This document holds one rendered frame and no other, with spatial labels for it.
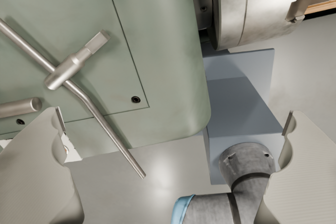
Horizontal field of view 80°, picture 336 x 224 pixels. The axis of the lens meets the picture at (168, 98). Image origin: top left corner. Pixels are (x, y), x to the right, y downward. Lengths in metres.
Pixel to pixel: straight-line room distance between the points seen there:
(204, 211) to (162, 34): 0.37
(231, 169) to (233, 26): 0.38
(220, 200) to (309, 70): 1.58
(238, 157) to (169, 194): 2.20
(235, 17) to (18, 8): 0.28
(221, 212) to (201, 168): 1.88
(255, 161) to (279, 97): 1.43
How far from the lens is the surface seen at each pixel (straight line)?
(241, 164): 0.57
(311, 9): 0.72
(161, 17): 0.27
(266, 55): 0.88
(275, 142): 0.63
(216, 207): 0.50
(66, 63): 0.30
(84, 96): 0.32
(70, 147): 0.42
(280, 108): 2.03
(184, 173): 2.42
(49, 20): 0.31
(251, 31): 0.35
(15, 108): 0.38
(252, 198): 0.52
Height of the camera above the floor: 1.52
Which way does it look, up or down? 59 degrees down
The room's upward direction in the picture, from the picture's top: 175 degrees counter-clockwise
